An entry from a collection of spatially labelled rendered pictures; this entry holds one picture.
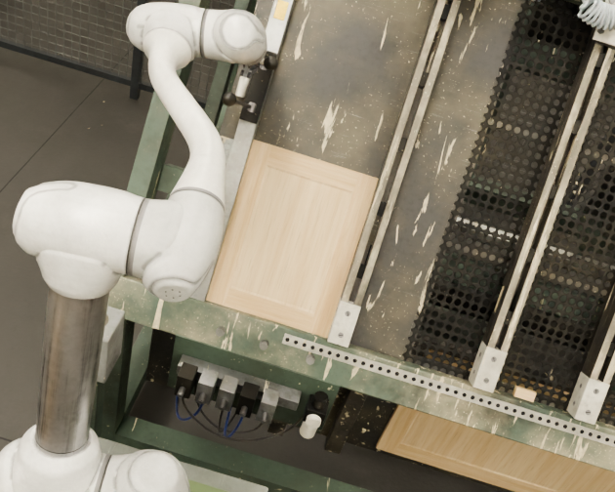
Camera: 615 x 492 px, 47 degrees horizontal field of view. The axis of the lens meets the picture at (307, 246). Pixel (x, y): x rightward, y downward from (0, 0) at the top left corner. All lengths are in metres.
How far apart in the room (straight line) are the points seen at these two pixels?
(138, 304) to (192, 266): 0.98
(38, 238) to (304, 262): 1.03
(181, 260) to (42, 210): 0.23
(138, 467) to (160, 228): 0.55
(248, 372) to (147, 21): 1.06
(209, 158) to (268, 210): 0.78
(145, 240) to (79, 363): 0.30
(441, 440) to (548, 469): 0.38
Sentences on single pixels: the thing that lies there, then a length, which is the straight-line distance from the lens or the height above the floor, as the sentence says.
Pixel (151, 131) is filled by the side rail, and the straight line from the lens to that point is 2.05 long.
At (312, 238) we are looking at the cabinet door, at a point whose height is 1.11.
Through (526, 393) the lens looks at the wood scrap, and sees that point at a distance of 2.20.
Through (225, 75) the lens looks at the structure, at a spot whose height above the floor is 1.39.
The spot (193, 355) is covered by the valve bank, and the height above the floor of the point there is 0.75.
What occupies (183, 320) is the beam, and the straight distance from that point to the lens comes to 2.08.
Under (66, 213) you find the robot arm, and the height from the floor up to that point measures 1.65.
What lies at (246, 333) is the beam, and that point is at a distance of 2.06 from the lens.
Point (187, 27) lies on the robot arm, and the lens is 1.54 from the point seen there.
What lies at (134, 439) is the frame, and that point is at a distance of 2.63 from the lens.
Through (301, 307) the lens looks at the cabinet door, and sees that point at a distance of 2.07.
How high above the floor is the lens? 2.39
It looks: 40 degrees down
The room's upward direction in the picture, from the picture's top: 17 degrees clockwise
